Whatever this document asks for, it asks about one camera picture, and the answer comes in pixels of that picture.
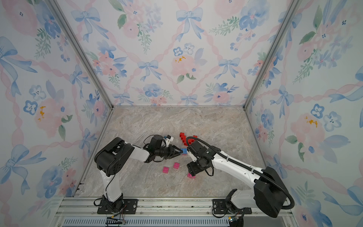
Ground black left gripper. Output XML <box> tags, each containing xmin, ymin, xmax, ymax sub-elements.
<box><xmin>155</xmin><ymin>145</ymin><xmax>183</xmax><ymax>160</ymax></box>

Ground pink 2x2 lego brick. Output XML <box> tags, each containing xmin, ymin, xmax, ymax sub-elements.
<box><xmin>174</xmin><ymin>162</ymin><xmax>180</xmax><ymax>169</ymax></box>
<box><xmin>163</xmin><ymin>167</ymin><xmax>169</xmax><ymax>174</ymax></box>
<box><xmin>187</xmin><ymin>173</ymin><xmax>195</xmax><ymax>179</ymax></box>

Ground blue 2x4 lego brick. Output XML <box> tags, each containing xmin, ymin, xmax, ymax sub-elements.
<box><xmin>181</xmin><ymin>148</ymin><xmax>188</xmax><ymax>155</ymax></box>

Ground red 2x4 lego brick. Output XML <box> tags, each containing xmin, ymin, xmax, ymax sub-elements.
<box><xmin>180</xmin><ymin>132</ymin><xmax>197</xmax><ymax>146</ymax></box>

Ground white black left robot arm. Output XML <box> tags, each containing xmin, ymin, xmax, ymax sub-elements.
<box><xmin>94</xmin><ymin>135</ymin><xmax>183</xmax><ymax>214</ymax></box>

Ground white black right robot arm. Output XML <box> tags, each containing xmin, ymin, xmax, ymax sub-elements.
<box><xmin>187</xmin><ymin>139</ymin><xmax>296</xmax><ymax>218</ymax></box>

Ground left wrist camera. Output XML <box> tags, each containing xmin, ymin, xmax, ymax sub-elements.
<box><xmin>165</xmin><ymin>135</ymin><xmax>174</xmax><ymax>144</ymax></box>

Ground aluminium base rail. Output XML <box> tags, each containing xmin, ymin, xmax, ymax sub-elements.
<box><xmin>51</xmin><ymin>197</ymin><xmax>297</xmax><ymax>227</ymax></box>

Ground aluminium corner post left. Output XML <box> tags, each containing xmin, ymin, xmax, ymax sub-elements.
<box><xmin>45</xmin><ymin>0</ymin><xmax>114</xmax><ymax>110</ymax></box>

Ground aluminium corner post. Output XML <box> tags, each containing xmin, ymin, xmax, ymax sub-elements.
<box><xmin>244</xmin><ymin>0</ymin><xmax>301</xmax><ymax>112</ymax></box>
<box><xmin>45</xmin><ymin>0</ymin><xmax>114</xmax><ymax>110</ymax></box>

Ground aluminium corner post right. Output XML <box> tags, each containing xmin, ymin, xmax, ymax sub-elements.
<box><xmin>244</xmin><ymin>0</ymin><xmax>301</xmax><ymax>112</ymax></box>

